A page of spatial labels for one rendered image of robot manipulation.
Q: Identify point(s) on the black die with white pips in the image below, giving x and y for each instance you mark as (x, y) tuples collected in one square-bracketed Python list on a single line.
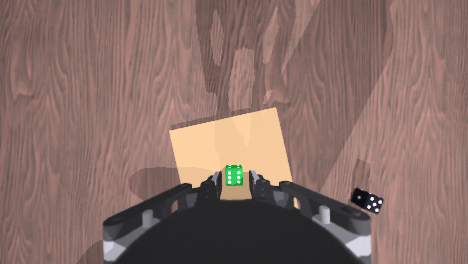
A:
[(367, 201)]

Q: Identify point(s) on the green die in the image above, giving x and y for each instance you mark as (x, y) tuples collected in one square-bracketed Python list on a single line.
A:
[(234, 175)]

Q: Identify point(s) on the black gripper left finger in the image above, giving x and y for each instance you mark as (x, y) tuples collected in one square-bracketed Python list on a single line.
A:
[(121, 229)]

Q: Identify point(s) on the beige square mat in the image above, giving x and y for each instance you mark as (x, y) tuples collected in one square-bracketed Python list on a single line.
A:
[(253, 140)]

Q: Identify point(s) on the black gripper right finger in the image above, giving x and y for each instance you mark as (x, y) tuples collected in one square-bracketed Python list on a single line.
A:
[(350, 225)]

